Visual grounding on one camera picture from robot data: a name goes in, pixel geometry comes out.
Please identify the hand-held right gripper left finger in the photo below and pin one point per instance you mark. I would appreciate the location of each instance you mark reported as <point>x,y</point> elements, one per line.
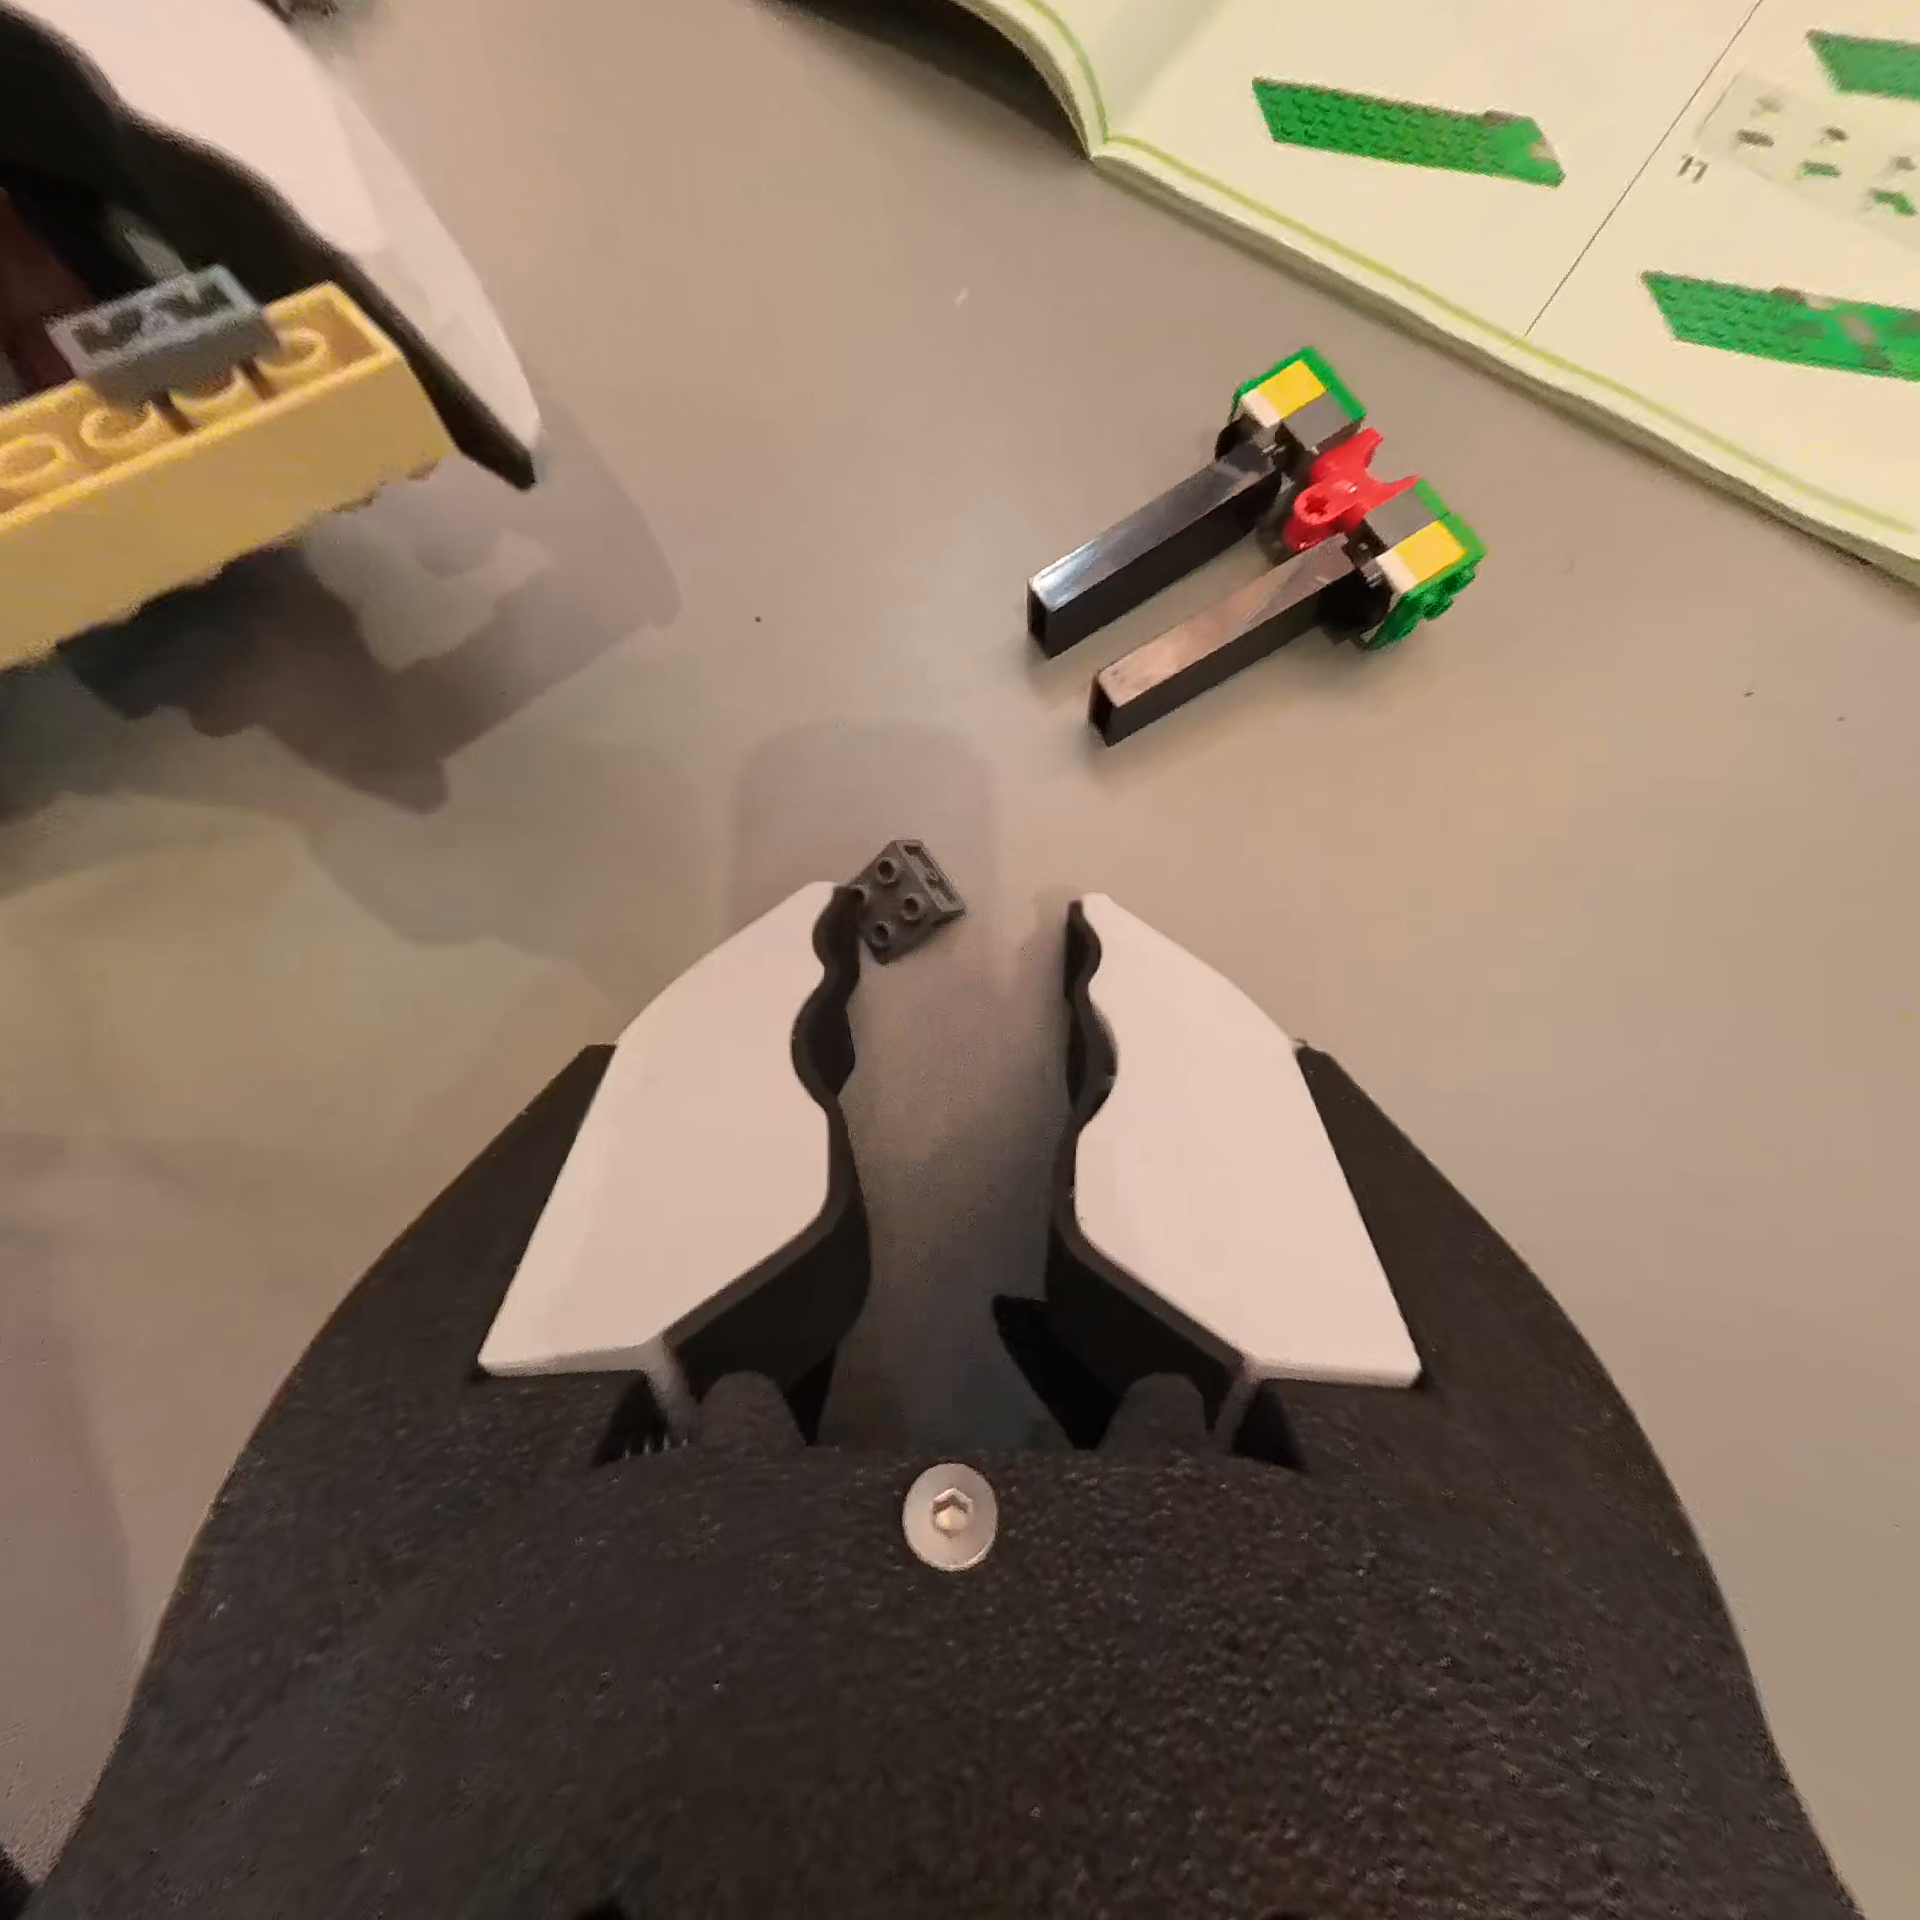
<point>675,1172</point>

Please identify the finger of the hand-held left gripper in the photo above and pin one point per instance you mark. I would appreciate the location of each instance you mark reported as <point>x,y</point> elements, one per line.
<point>390,224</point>

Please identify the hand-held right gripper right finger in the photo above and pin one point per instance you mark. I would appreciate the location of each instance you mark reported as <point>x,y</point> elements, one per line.
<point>1230,1200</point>

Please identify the light grey toy brick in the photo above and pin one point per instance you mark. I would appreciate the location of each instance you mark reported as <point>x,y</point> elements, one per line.
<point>150,342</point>

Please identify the long yellow toy brick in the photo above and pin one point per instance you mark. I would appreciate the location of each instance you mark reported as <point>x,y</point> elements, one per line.
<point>226,480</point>

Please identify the dark grey toy brick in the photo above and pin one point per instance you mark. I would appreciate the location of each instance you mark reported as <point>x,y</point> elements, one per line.
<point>914,906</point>

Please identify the black green red brick assembly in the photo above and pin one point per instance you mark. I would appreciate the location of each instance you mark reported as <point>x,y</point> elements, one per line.
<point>1184,562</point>

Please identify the green instruction booklet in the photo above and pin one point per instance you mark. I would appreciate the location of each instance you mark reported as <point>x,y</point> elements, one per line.
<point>1500,254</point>

